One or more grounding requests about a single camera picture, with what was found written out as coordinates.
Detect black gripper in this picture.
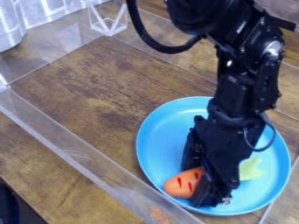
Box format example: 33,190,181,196
181,99,268,207

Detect orange toy carrot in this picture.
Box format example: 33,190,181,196
162,157,265,199

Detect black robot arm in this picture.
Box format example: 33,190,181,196
166,0,284,207

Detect blue plastic plate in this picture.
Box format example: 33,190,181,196
134,96,291,216

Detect clear acrylic front barrier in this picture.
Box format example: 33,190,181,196
0,74,204,224

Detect clear acrylic barrier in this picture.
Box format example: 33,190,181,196
0,74,204,224
0,3,299,119

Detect clear acrylic back barrier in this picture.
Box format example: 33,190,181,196
0,3,299,119

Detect white checkered curtain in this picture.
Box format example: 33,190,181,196
0,0,109,53

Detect clear acrylic corner bracket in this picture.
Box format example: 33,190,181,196
88,0,128,37

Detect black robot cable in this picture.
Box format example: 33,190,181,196
125,0,208,55

